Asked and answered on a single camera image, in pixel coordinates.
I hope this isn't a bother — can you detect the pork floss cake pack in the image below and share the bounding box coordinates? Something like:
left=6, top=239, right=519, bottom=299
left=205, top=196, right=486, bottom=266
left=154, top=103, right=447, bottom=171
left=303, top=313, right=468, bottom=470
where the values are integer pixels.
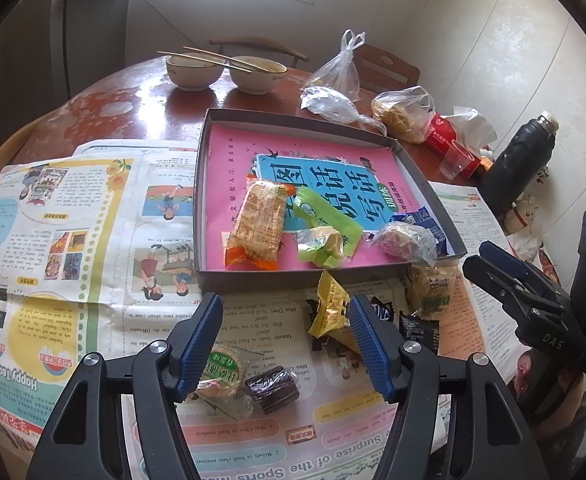
left=408, top=263, right=459, bottom=318

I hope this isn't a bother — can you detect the blue snack packet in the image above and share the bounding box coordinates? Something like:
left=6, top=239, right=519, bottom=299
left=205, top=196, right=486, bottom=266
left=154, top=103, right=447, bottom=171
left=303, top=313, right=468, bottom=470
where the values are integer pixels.
left=391, top=207, right=448, bottom=257

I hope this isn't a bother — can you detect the clear red-candy bag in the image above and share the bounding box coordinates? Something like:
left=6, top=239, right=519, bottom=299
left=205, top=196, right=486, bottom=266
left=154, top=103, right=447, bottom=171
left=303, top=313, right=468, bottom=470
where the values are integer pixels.
left=368, top=221, right=437, bottom=266

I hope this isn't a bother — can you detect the green peas snack bag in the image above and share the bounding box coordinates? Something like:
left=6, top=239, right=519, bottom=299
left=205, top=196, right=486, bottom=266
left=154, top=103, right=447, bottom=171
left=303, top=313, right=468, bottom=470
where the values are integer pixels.
left=399, top=314, right=440, bottom=354

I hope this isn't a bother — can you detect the round green-label pastry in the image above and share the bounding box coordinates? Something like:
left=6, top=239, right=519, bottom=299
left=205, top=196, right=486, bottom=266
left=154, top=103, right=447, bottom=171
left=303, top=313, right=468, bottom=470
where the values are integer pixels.
left=197, top=344, right=252, bottom=401

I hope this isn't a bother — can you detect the yellow wafer snack pack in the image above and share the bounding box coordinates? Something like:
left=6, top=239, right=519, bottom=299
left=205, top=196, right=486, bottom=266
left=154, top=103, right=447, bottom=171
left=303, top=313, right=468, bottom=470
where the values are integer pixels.
left=308, top=271, right=360, bottom=354

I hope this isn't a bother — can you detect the green milk snack wrapper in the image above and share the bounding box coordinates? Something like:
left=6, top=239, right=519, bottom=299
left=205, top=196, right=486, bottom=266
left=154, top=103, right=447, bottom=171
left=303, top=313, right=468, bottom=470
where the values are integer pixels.
left=293, top=186, right=363, bottom=247

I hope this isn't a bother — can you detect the dark brown cake roll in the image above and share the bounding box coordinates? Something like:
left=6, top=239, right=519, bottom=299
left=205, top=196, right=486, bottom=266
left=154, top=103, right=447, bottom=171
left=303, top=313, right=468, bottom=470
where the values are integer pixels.
left=244, top=366, right=299, bottom=414

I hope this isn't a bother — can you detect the orange rice cracker pack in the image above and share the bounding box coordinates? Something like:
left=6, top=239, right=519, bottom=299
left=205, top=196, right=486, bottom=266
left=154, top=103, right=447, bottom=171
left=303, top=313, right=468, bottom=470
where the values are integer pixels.
left=223, top=176, right=296, bottom=271

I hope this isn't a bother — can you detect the yellow pastry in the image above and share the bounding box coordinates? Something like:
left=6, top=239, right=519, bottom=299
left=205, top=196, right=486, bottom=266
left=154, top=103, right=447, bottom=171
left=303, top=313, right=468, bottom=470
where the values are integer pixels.
left=295, top=226, right=351, bottom=269

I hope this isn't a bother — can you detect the plastic bag of fried snacks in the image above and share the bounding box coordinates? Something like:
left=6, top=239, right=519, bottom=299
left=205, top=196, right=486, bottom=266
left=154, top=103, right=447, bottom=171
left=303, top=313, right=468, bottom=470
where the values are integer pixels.
left=371, top=86, right=435, bottom=144

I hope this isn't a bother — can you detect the person's right hand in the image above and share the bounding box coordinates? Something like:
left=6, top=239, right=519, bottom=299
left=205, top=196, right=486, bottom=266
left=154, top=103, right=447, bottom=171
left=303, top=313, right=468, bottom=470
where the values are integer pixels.
left=511, top=351, right=532, bottom=399

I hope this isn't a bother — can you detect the dark cardboard box tray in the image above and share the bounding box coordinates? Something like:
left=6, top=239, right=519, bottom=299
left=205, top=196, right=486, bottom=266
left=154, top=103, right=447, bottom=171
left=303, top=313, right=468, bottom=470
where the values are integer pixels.
left=193, top=107, right=469, bottom=295

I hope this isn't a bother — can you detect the rabbit figurine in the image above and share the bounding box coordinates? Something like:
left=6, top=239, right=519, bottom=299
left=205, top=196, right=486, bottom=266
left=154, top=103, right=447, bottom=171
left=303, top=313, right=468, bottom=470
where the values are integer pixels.
left=502, top=194, right=538, bottom=235

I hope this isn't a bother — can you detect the black thermos bottle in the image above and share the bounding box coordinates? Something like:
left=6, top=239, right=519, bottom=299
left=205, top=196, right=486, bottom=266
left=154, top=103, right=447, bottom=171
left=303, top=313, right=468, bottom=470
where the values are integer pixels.
left=477, top=112, right=560, bottom=217

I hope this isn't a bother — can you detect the clear plastic cup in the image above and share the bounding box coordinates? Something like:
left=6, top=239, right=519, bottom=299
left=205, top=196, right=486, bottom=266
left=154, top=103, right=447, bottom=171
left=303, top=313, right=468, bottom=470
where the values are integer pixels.
left=439, top=141, right=475, bottom=181

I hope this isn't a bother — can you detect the red tissue pack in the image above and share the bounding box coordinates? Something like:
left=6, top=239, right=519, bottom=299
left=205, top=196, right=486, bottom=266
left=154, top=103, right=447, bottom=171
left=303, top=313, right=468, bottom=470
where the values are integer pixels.
left=424, top=106, right=498, bottom=179

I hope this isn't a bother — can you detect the pink Chinese workbook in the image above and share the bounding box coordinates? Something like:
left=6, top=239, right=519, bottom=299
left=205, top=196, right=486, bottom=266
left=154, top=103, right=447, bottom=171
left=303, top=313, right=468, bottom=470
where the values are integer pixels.
left=202, top=122, right=425, bottom=271

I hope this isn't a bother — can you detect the left newspaper sheet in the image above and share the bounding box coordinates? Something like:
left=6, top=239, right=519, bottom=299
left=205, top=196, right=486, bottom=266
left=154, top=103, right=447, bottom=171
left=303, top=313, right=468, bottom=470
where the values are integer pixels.
left=0, top=146, right=201, bottom=460

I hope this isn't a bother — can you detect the wooden chair back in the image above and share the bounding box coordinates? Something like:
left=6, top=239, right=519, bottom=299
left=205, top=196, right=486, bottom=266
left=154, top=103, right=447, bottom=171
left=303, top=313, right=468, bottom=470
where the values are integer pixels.
left=354, top=44, right=420, bottom=93

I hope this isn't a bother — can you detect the crumpled clear plastic bag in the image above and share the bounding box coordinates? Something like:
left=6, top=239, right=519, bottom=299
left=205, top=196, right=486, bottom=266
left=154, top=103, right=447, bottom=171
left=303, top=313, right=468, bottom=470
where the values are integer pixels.
left=301, top=86, right=387, bottom=136

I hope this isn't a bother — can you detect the tall tied plastic bag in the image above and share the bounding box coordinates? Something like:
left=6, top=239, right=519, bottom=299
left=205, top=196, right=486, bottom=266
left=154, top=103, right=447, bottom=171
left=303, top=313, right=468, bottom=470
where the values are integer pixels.
left=304, top=29, right=366, bottom=102

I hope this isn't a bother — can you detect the right ceramic bowl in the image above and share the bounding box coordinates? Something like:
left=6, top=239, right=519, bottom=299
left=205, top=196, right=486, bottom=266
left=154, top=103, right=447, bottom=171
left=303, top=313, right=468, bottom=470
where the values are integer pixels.
left=229, top=55, right=287, bottom=96

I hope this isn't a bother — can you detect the ceramic bowl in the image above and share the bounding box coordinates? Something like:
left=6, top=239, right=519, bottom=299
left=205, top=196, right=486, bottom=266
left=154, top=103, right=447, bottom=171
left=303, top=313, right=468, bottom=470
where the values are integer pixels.
left=229, top=55, right=287, bottom=96
left=165, top=55, right=223, bottom=91

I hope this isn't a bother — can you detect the left ceramic bowl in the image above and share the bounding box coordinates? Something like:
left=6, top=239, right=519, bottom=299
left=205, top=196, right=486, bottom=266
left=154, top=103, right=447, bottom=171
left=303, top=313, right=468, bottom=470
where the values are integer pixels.
left=165, top=55, right=223, bottom=91

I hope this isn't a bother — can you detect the chopsticks pair on bowls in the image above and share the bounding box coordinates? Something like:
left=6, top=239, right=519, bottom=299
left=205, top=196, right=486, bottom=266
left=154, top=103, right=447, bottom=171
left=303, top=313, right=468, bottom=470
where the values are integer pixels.
left=157, top=49, right=269, bottom=74

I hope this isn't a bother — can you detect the dark refrigerator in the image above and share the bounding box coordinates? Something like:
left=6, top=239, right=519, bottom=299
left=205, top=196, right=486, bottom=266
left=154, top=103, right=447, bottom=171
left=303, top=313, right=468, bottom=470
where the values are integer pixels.
left=0, top=0, right=128, bottom=144

